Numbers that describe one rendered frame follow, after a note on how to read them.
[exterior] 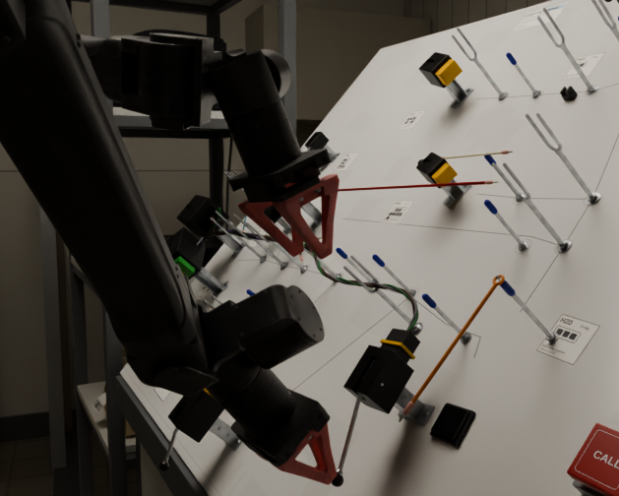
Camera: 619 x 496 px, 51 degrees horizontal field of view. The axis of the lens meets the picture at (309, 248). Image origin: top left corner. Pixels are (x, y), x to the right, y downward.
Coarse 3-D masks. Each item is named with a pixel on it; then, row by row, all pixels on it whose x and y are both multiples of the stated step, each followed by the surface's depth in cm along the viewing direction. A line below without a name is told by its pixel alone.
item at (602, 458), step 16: (592, 432) 54; (608, 432) 53; (592, 448) 53; (608, 448) 52; (576, 464) 53; (592, 464) 52; (608, 464) 51; (576, 480) 53; (592, 480) 51; (608, 480) 50
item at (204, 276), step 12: (168, 240) 134; (180, 240) 129; (192, 240) 132; (180, 252) 126; (192, 252) 130; (204, 252) 133; (192, 264) 127; (192, 276) 129; (204, 276) 135; (216, 288) 137
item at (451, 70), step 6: (450, 60) 110; (444, 66) 111; (450, 66) 110; (456, 66) 110; (438, 72) 111; (444, 72) 110; (450, 72) 110; (456, 72) 110; (438, 78) 112; (444, 78) 110; (450, 78) 110; (444, 84) 112
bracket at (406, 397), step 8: (408, 392) 72; (400, 400) 72; (408, 400) 72; (400, 408) 73; (416, 408) 73; (424, 408) 73; (432, 408) 72; (408, 416) 74; (416, 416) 73; (424, 416) 72; (424, 424) 72
